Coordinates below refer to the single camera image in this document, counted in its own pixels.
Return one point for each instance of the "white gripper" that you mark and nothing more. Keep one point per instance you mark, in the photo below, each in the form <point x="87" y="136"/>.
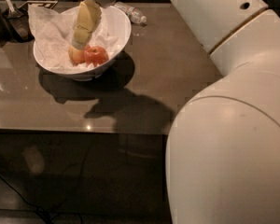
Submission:
<point x="88" y="15"/>

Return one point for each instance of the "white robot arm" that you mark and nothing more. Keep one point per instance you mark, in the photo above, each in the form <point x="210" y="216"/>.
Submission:
<point x="223" y="149"/>

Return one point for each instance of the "red apple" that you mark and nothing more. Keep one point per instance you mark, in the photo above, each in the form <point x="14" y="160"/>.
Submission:
<point x="95" y="55"/>

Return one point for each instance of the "yellow-red apple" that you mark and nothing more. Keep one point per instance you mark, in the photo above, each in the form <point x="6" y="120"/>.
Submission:
<point x="77" y="56"/>

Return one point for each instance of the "white bowl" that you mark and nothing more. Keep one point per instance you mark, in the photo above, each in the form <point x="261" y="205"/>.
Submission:
<point x="118" y="25"/>

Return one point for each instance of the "white crumpled paper liner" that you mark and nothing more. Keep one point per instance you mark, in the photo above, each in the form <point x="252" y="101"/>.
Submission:
<point x="49" y="38"/>

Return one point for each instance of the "black patterned tray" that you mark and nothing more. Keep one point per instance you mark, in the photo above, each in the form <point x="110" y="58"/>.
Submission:
<point x="46" y="4"/>

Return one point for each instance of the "clear plastic water bottle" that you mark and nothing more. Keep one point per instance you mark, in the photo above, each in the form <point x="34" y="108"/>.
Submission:
<point x="134" y="14"/>

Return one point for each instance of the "dark dustpan with handle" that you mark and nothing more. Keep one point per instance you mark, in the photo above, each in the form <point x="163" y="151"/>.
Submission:
<point x="18" y="23"/>

